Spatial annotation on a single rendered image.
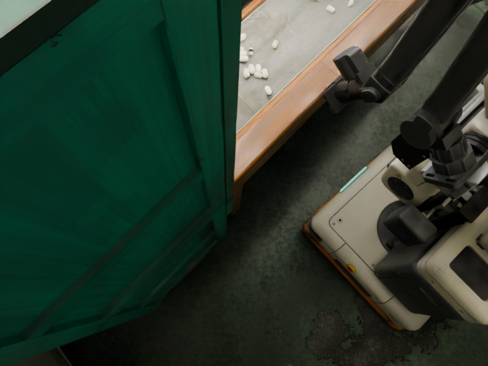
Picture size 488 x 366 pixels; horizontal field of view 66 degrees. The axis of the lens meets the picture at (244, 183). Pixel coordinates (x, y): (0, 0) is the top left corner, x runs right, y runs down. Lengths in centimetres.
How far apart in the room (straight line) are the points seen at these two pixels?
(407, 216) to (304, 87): 56
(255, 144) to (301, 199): 82
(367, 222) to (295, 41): 85
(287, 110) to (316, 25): 39
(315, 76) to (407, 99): 110
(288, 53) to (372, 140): 95
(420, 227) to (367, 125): 103
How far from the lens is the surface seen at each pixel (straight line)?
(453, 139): 90
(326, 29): 158
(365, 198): 184
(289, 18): 158
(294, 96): 138
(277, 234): 200
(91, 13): 28
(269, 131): 131
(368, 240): 181
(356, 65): 93
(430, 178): 94
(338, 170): 214
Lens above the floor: 197
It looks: 75 degrees down
